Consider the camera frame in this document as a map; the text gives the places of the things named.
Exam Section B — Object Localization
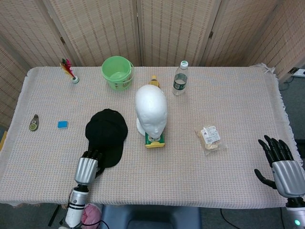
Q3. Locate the pink cloth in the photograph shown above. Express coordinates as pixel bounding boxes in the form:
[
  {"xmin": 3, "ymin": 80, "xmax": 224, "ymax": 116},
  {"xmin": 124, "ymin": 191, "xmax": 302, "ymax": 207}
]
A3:
[{"xmin": 81, "ymin": 204, "xmax": 102, "ymax": 225}]

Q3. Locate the yellow bottle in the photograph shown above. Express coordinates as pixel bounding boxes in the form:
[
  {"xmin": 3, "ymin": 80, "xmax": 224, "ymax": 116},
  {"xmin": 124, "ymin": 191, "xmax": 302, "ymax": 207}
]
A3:
[{"xmin": 148, "ymin": 75, "xmax": 163, "ymax": 89}]

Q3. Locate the packaged bread snack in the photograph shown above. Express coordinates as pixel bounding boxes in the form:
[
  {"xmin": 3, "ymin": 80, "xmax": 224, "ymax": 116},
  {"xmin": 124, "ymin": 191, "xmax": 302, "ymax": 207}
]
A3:
[{"xmin": 194, "ymin": 125, "xmax": 227, "ymax": 156}]

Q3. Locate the green plastic bucket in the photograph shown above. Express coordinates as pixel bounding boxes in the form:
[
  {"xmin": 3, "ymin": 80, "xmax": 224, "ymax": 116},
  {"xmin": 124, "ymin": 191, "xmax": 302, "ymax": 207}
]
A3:
[{"xmin": 101, "ymin": 55, "xmax": 135, "ymax": 91}]

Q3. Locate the clear plastic water bottle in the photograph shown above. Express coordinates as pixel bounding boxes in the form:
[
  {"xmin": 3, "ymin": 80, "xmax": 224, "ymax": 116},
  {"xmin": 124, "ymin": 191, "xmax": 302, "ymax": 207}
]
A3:
[{"xmin": 172, "ymin": 60, "xmax": 189, "ymax": 96}]

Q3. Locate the white power strip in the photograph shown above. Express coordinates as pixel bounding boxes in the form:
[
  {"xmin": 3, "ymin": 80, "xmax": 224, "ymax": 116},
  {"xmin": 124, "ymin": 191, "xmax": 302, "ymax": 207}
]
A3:
[{"xmin": 288, "ymin": 67, "xmax": 305, "ymax": 78}]

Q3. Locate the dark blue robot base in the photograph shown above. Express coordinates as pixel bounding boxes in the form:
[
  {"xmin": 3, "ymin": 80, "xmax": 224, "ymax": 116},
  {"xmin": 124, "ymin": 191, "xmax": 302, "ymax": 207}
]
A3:
[{"xmin": 101, "ymin": 204, "xmax": 202, "ymax": 229}]

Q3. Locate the beige folding screen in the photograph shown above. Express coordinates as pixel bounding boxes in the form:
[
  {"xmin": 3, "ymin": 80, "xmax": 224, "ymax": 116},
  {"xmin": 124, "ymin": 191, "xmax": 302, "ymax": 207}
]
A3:
[{"xmin": 0, "ymin": 0, "xmax": 305, "ymax": 129}]

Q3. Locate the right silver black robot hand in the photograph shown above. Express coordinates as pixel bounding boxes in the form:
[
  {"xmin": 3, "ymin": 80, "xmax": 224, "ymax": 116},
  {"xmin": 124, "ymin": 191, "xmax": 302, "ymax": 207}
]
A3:
[{"xmin": 254, "ymin": 135, "xmax": 305, "ymax": 198}]

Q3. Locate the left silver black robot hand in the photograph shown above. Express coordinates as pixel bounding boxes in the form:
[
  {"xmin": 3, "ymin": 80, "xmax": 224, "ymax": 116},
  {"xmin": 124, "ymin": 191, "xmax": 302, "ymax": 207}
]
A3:
[{"xmin": 74, "ymin": 149, "xmax": 105, "ymax": 186}]

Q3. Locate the green box with yellow lid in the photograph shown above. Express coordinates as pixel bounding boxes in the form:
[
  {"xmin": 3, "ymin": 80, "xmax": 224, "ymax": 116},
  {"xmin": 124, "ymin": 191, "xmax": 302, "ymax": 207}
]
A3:
[{"xmin": 144, "ymin": 131, "xmax": 166, "ymax": 149}]

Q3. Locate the black floor cable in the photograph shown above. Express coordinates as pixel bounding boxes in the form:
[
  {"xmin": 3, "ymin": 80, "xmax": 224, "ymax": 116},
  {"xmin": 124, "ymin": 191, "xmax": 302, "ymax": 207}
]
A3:
[{"xmin": 220, "ymin": 208, "xmax": 241, "ymax": 229}]

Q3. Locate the grey green correction tape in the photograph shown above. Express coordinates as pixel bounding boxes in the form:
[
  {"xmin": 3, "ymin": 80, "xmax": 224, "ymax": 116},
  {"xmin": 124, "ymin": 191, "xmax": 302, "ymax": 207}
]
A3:
[{"xmin": 29, "ymin": 114, "xmax": 40, "ymax": 132}]

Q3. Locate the colourful feather shuttlecock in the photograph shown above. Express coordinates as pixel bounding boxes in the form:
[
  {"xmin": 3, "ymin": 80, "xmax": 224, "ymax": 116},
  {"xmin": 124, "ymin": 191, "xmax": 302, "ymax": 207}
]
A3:
[{"xmin": 59, "ymin": 58, "xmax": 79, "ymax": 84}]

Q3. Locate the black baseball cap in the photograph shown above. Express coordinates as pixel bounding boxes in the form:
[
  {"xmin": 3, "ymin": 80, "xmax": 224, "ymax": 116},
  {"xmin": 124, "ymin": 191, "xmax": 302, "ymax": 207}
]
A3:
[{"xmin": 85, "ymin": 108, "xmax": 129, "ymax": 168}]

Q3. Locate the pink woven tablecloth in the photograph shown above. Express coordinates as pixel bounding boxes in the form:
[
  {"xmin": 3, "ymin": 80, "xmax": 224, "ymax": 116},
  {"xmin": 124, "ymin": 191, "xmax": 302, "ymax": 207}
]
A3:
[{"xmin": 0, "ymin": 63, "xmax": 305, "ymax": 210}]

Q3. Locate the white foam mannequin head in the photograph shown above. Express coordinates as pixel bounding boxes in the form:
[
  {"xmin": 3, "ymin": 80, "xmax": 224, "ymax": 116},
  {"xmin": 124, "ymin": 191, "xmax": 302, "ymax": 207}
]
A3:
[{"xmin": 135, "ymin": 85, "xmax": 168, "ymax": 139}]

